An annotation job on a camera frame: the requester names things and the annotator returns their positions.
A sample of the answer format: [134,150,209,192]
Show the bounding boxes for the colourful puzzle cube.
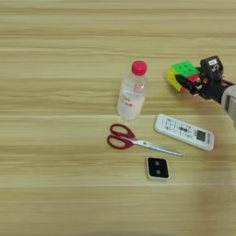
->
[167,60,201,93]

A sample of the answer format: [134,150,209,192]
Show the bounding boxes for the clear bottle red cap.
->
[116,59,149,122]

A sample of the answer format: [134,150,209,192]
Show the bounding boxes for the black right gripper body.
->
[188,73,227,104]

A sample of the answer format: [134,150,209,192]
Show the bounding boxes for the small black box white label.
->
[199,54,225,77]

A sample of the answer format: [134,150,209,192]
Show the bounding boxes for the white remote control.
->
[153,113,216,152]

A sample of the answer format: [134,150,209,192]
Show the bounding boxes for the red-handled scissors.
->
[106,123,186,158]

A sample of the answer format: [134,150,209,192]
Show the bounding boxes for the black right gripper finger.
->
[174,74,201,96]

